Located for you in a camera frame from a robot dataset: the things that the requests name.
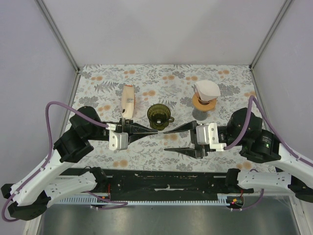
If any grey glass carafe wooden collar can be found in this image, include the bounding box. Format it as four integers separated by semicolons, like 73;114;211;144
192;94;217;121

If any green glass dripper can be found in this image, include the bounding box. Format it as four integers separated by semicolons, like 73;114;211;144
147;103;175;131

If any orange coffee filter pack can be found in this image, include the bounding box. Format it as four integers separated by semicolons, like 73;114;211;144
121;85;135;119

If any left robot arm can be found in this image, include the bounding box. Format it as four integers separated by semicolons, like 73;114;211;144
1;106;158;222

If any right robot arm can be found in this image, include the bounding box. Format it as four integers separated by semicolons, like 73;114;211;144
169;108;313;203

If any floral patterned table mat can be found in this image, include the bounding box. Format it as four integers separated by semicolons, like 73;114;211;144
72;65;275;172

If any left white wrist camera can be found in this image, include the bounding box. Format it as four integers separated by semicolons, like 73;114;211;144
106;123;128;151

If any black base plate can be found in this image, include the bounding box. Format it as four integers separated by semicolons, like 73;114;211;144
58;167;254;202

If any white slotted cable duct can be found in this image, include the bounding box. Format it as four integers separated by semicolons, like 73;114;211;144
58;193;232;205

